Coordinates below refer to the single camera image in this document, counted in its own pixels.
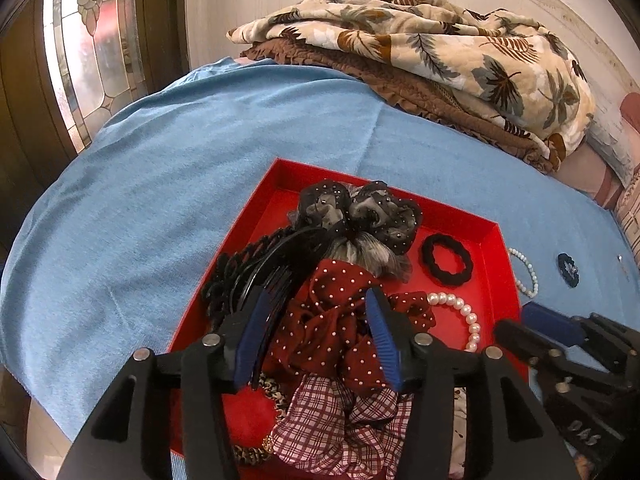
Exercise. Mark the blue towel cloth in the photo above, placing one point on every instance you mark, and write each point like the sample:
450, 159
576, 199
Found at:
150, 185

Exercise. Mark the stained glass window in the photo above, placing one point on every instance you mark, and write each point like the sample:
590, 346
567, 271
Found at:
95, 60

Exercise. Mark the leopard print scrunchie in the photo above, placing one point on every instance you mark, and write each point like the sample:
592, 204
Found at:
250, 455

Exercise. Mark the silver hair pin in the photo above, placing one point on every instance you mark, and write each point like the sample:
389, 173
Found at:
620, 258

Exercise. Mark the wooden window frame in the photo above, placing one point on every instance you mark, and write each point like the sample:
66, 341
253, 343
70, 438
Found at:
30, 110

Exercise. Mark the dark red dotted scrunchie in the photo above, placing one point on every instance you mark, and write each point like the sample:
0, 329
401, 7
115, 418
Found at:
325, 320

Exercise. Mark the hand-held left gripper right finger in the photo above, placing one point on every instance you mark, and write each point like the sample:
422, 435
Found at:
385, 345

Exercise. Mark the brown quilted blanket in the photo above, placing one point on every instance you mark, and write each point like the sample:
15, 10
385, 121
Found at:
400, 85

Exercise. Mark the white dotted scrunchie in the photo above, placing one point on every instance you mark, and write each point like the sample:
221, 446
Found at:
457, 430

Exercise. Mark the black hair claw clip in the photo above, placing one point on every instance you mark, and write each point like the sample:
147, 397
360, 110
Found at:
270, 260

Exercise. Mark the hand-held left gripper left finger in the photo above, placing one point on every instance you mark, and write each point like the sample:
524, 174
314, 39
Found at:
252, 340

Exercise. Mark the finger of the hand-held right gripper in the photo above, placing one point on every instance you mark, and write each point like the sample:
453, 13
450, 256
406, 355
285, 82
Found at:
550, 321
525, 342

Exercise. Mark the pink bed sheet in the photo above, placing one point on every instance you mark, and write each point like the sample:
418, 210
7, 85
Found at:
585, 175

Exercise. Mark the floral leaf print blanket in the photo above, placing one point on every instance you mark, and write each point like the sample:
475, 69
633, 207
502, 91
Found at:
450, 35

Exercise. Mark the red plaid scrunchie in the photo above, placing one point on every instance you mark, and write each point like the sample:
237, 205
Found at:
320, 410

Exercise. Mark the red tray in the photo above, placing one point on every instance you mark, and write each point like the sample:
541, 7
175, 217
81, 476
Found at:
245, 410

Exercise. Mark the small dark blue scrunchie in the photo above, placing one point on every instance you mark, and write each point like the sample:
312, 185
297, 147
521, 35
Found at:
561, 262

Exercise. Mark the black mesh bow hair clip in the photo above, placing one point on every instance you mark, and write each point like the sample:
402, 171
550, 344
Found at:
320, 205

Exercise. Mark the striped floral pillow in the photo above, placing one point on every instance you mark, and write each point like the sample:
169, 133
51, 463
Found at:
632, 220

